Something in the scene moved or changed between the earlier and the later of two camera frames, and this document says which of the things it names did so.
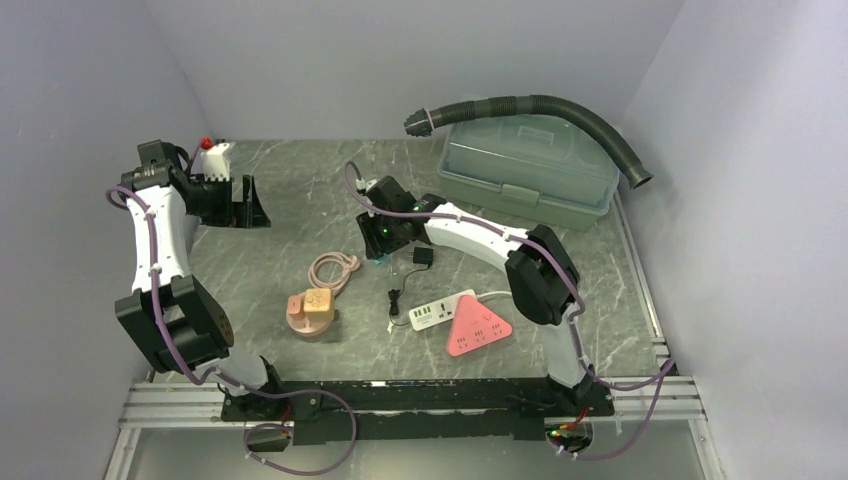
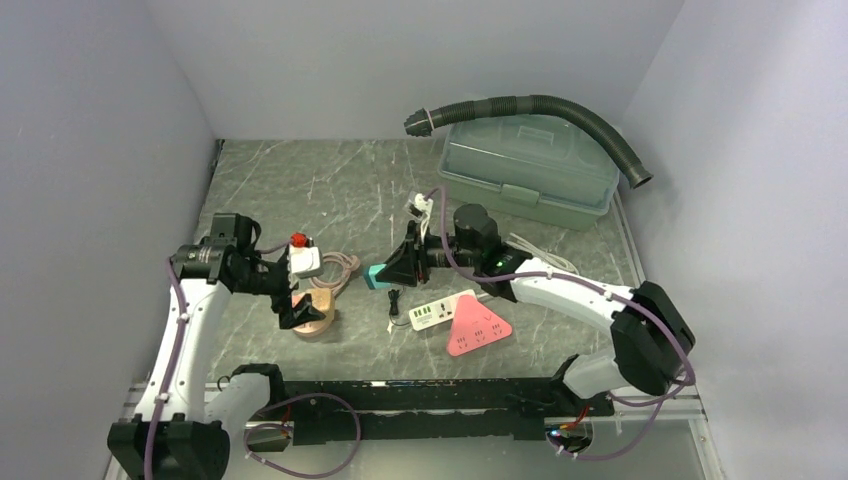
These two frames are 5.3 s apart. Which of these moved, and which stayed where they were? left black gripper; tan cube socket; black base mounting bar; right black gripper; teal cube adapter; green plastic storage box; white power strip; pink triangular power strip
Moved: right black gripper; teal cube adapter; left black gripper
Stayed: white power strip; black base mounting bar; green plastic storage box; pink triangular power strip; tan cube socket
